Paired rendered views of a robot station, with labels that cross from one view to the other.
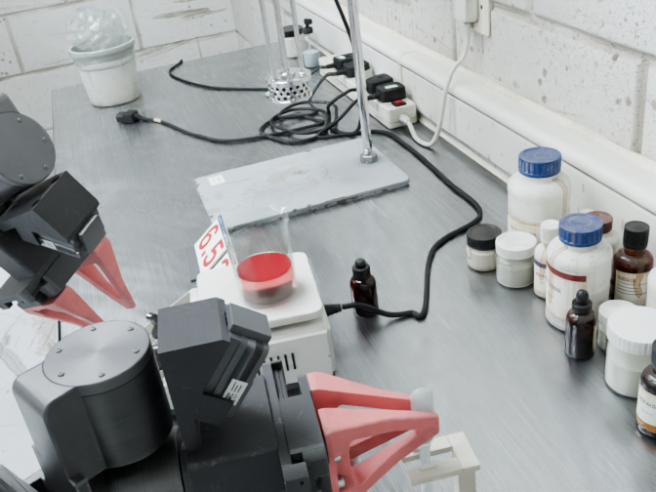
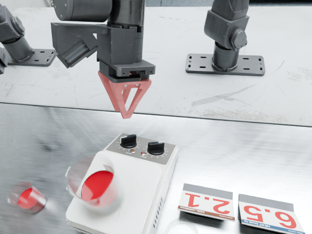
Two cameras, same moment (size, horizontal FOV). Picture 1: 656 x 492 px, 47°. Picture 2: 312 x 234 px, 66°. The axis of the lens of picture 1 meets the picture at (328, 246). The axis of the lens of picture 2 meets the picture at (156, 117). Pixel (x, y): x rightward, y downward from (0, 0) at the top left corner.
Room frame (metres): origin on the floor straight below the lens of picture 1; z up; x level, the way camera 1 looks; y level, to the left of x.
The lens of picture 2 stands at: (0.79, 0.00, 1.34)
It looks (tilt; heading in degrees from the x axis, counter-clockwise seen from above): 52 degrees down; 122
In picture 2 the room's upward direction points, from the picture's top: 9 degrees counter-clockwise
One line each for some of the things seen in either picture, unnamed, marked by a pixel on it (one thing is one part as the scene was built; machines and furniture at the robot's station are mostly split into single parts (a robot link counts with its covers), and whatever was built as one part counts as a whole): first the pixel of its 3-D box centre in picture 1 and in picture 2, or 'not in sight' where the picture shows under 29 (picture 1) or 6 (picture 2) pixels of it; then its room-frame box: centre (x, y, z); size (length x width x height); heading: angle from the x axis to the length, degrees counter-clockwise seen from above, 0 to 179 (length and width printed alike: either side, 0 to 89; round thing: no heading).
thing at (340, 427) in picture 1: (360, 425); not in sight; (0.35, 0.00, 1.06); 0.09 x 0.07 x 0.07; 97
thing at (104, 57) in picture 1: (103, 51); not in sight; (1.67, 0.42, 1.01); 0.14 x 0.14 x 0.21
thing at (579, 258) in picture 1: (578, 270); not in sight; (0.64, -0.25, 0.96); 0.06 x 0.06 x 0.11
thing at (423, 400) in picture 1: (424, 419); not in sight; (0.35, -0.04, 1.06); 0.01 x 0.01 x 0.04; 7
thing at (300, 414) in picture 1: (365, 439); not in sight; (0.34, -0.01, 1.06); 0.09 x 0.07 x 0.07; 97
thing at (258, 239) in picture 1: (265, 258); (99, 188); (0.64, 0.06, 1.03); 0.07 x 0.06 x 0.08; 134
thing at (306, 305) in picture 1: (257, 293); (116, 191); (0.65, 0.08, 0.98); 0.12 x 0.12 x 0.01; 6
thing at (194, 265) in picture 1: (207, 246); (269, 213); (0.87, 0.16, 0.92); 0.09 x 0.06 x 0.04; 11
